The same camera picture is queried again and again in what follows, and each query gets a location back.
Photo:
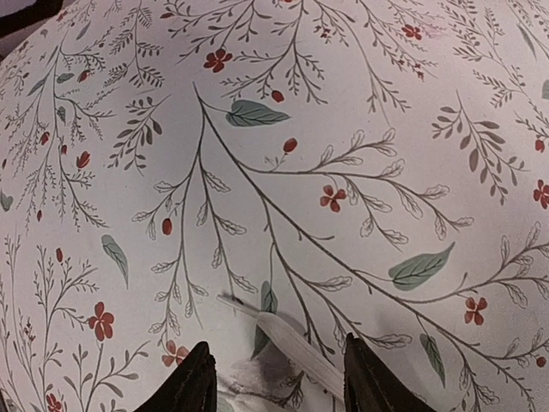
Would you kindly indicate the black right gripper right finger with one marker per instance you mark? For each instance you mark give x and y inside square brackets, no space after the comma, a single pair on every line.
[369,385]

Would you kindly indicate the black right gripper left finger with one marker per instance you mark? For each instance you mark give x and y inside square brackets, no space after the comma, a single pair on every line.
[193,385]

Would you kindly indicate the red canvas sneaker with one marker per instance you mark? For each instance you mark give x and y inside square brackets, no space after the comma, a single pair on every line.
[294,347]

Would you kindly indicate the floral patterned table mat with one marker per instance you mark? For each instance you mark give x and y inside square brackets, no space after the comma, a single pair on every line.
[367,168]

